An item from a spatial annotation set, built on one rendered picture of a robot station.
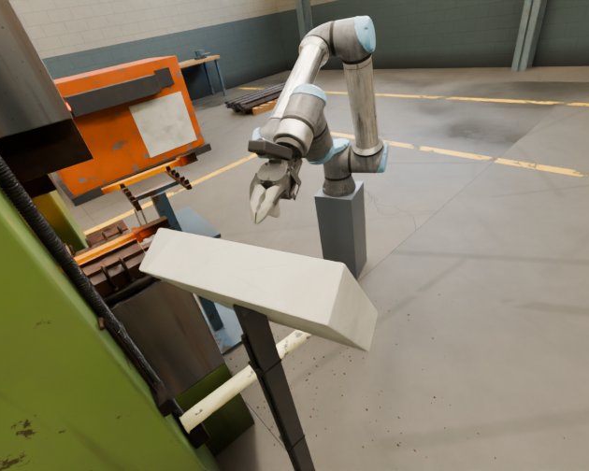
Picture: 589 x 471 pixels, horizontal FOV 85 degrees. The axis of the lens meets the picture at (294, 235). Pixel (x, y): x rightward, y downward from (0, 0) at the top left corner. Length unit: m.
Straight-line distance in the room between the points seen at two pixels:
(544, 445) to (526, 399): 0.17
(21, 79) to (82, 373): 0.52
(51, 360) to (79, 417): 0.14
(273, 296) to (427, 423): 1.28
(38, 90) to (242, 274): 0.52
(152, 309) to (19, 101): 0.57
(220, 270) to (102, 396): 0.37
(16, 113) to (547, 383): 1.97
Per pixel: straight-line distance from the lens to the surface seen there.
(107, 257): 1.04
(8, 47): 0.79
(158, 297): 1.00
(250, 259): 0.46
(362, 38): 1.35
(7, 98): 0.79
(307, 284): 0.41
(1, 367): 0.67
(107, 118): 4.58
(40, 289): 0.60
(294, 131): 0.77
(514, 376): 1.83
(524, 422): 1.73
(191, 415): 1.01
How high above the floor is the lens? 1.47
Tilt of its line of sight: 34 degrees down
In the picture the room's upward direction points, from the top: 11 degrees counter-clockwise
